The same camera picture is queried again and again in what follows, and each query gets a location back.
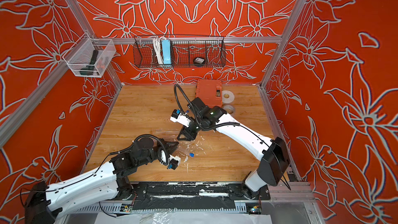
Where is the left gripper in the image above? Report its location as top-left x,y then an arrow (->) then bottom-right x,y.
137,138 -> 180,168

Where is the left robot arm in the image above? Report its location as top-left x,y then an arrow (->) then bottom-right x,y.
24,134 -> 180,224

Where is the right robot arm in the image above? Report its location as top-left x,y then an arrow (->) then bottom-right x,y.
171,97 -> 290,200

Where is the glass test tube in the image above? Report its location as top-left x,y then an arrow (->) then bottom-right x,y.
155,130 -> 179,134

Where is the clear tape roll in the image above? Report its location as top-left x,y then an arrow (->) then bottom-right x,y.
222,104 -> 236,115

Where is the orange tool case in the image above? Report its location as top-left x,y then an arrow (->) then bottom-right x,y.
195,79 -> 222,108

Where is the white tape roll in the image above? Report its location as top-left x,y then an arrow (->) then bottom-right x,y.
221,90 -> 235,104

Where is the small black device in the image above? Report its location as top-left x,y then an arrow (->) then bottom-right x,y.
193,57 -> 206,66

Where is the light blue box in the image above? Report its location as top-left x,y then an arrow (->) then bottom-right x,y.
161,39 -> 172,66

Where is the dark green tool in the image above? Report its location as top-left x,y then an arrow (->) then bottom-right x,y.
79,49 -> 98,76

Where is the clear acrylic box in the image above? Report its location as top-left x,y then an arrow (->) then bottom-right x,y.
62,33 -> 116,78

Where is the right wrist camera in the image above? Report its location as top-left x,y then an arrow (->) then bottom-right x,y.
170,110 -> 191,127

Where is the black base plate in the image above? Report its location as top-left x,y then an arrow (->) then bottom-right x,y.
105,181 -> 271,211

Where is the black wire basket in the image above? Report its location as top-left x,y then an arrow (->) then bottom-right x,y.
133,35 -> 227,68

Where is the white cable bundle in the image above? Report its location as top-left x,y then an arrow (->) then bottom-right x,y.
153,37 -> 164,66

